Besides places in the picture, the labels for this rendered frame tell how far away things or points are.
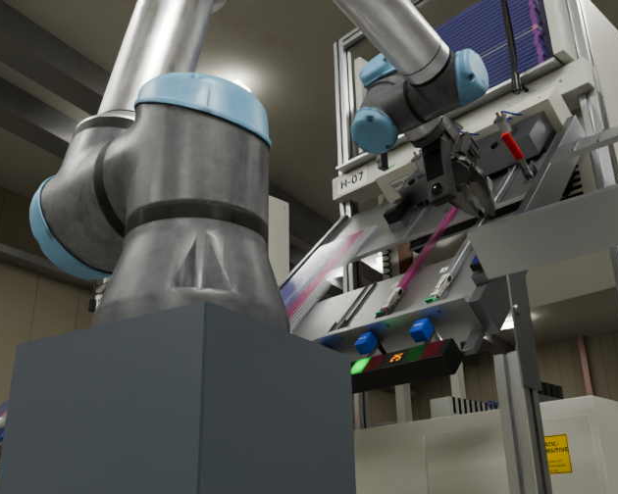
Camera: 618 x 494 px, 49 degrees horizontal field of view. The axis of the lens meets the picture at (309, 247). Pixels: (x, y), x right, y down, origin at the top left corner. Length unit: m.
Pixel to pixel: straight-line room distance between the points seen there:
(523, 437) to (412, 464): 0.51
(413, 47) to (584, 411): 0.67
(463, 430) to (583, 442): 0.23
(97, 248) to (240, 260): 0.19
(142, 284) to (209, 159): 0.11
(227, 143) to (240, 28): 3.29
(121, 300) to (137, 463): 0.12
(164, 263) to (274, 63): 3.58
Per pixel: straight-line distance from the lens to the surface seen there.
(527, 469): 0.96
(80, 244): 0.66
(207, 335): 0.41
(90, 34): 3.99
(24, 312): 5.59
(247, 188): 0.54
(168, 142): 0.55
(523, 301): 1.02
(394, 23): 0.96
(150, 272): 0.49
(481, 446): 1.35
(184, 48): 0.79
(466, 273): 1.14
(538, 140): 1.49
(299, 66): 4.06
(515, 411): 0.97
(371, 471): 1.51
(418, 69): 1.01
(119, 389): 0.45
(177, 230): 0.51
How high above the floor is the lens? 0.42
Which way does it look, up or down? 22 degrees up
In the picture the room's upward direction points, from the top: 1 degrees counter-clockwise
